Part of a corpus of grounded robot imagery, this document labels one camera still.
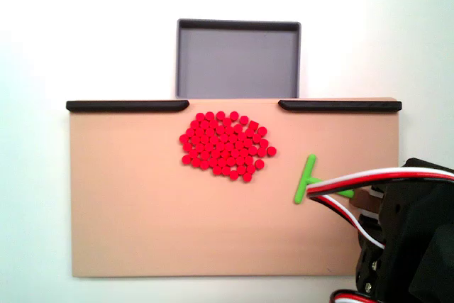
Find green T-shaped pusher tool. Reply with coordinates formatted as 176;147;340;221
292;153;379;211

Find grey rectangular tray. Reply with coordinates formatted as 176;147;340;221
176;18;302;99

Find beige plastic board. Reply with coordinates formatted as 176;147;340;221
67;97;402;279

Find red white black servo cable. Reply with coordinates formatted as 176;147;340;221
328;288;379;303
306;166;454;250

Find black board rail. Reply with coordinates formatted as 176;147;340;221
277;99;403;114
65;99;191;114

